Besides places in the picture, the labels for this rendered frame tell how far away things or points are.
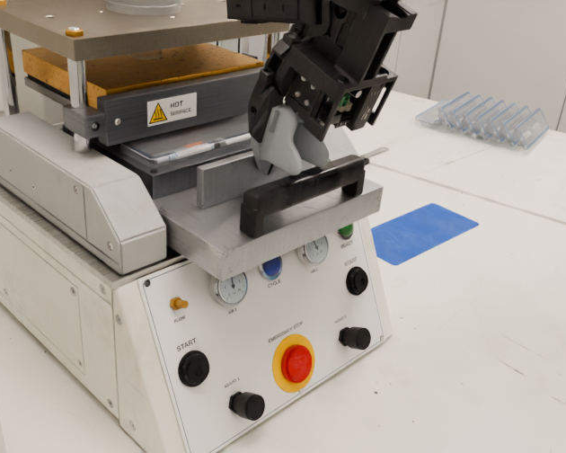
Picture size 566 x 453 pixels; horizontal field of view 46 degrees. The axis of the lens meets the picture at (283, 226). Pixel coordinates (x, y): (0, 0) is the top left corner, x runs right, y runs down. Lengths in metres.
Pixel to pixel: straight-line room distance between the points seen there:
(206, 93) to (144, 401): 0.31
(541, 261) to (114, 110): 0.71
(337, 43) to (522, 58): 2.61
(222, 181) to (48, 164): 0.16
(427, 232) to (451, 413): 0.41
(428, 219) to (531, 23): 2.04
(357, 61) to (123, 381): 0.36
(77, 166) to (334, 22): 0.27
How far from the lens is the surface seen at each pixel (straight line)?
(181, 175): 0.65
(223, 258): 0.56
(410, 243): 1.07
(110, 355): 0.66
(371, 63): 0.54
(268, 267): 0.68
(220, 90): 0.72
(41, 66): 0.77
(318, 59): 0.55
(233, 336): 0.67
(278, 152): 0.61
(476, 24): 3.17
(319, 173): 0.62
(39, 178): 0.69
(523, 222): 1.21
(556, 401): 0.83
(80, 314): 0.69
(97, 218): 0.60
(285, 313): 0.71
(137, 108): 0.66
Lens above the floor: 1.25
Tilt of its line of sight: 28 degrees down
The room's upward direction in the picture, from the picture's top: 5 degrees clockwise
